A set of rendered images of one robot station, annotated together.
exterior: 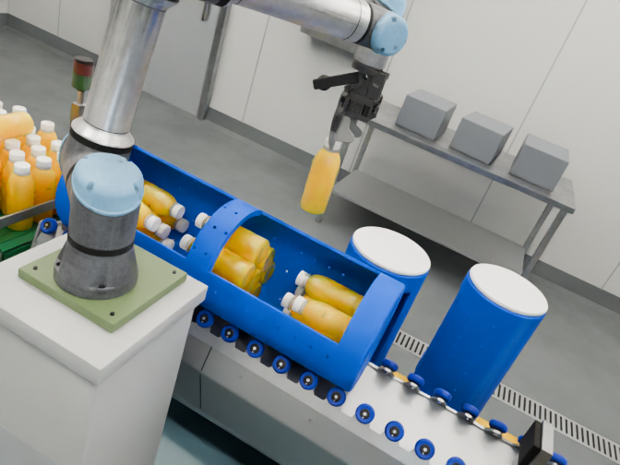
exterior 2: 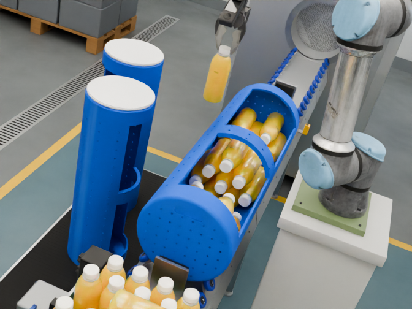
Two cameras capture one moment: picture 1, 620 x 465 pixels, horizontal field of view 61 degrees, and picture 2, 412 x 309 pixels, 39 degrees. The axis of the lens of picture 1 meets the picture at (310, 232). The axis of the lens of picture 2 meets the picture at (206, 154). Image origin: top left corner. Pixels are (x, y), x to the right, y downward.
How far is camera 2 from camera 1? 2.27 m
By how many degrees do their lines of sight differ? 78
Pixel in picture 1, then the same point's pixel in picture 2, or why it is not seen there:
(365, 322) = (293, 108)
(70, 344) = (388, 209)
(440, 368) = not seen: hidden behind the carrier
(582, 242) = not seen: outside the picture
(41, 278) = (364, 222)
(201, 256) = (271, 167)
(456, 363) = not seen: hidden behind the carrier
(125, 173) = (364, 136)
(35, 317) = (384, 224)
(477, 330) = (154, 87)
